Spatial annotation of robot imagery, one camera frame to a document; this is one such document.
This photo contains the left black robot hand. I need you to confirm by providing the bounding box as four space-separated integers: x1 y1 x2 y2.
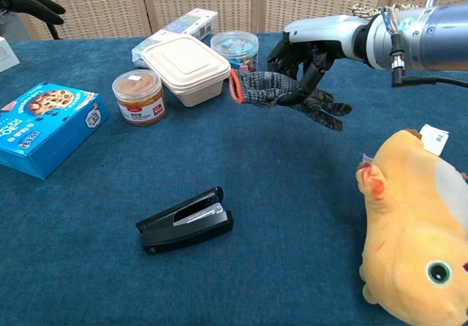
0 0 67 26

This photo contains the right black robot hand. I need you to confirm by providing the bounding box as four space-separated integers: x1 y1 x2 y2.
266 14 369 106

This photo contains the grey glove with orange cuff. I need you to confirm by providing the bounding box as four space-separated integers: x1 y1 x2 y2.
228 68 352 132

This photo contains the camouflage glove bundle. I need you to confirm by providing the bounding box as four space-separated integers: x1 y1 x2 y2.
350 3 392 22

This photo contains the black tripod pole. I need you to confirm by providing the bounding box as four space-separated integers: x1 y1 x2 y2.
21 0 60 40

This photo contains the white box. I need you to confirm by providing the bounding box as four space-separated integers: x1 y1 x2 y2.
0 36 21 74

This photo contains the clear jar of binder clips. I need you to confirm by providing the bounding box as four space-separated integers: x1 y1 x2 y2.
210 30 260 75

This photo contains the woven folding screen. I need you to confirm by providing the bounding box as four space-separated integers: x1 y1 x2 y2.
0 0 468 41

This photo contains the blue cookie box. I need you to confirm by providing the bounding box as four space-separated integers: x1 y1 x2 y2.
0 81 110 181

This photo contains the beige lidded food container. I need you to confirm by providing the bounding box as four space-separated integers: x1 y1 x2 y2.
140 34 233 108

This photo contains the pastel tissue pack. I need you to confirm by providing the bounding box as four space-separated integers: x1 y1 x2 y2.
131 7 219 68

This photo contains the clear jar with brown contents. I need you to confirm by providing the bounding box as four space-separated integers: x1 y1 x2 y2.
111 69 168 127

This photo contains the white paper tag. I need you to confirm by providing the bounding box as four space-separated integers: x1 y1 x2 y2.
418 123 450 156

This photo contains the yellow plush toy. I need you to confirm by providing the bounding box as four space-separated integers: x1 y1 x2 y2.
355 129 468 326

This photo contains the black stapler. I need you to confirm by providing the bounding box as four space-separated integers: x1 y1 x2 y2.
135 186 235 255

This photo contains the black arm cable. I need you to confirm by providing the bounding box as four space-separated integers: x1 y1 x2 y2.
380 7 468 88

